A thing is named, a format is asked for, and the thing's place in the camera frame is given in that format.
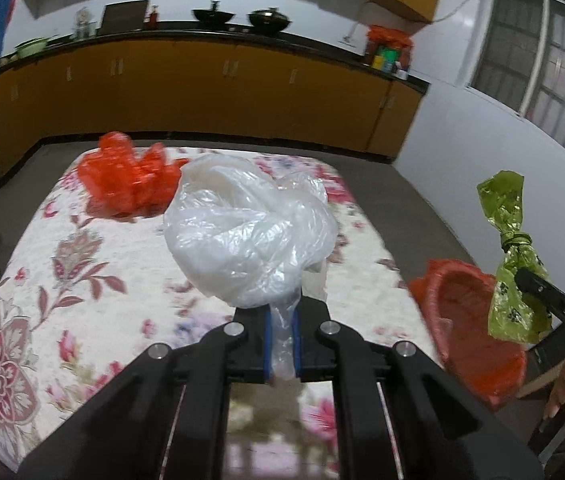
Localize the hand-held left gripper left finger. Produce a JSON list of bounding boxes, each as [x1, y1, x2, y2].
[[16, 305, 272, 480]]

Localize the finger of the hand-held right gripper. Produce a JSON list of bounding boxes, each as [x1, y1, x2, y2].
[[515, 267, 557, 309]]

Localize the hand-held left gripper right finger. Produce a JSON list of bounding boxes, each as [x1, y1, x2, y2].
[[295, 295, 546, 480]]

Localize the red woven plastic basket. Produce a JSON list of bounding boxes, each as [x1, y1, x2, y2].
[[407, 259, 529, 411]]

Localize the yellow-green plastic bag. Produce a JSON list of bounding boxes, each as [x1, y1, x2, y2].
[[477, 170, 554, 346]]

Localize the white plastic bag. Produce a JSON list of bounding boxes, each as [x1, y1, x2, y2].
[[162, 154, 338, 382]]

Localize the floral tablecloth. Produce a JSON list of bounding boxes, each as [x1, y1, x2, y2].
[[0, 145, 444, 480]]

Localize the red plastic bag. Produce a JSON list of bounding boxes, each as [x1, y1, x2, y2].
[[77, 131, 189, 219]]

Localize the barred window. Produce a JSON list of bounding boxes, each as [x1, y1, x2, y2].
[[467, 0, 565, 162]]

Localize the yellow lower kitchen cabinets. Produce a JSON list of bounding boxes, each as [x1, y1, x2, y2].
[[0, 35, 431, 183]]

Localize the red bag on countertop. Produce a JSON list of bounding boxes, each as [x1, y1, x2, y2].
[[366, 24, 414, 69]]

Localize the black kitchen countertop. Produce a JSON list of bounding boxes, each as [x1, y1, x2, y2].
[[0, 27, 431, 95]]

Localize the black wok with lid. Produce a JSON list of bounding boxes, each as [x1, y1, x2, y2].
[[248, 7, 294, 31]]

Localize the dark brown board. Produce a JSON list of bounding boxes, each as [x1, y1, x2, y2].
[[98, 0, 150, 35]]

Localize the glass jar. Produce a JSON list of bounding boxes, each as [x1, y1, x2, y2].
[[74, 7, 94, 39]]

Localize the green bowl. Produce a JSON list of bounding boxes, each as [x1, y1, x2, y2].
[[14, 37, 48, 59]]

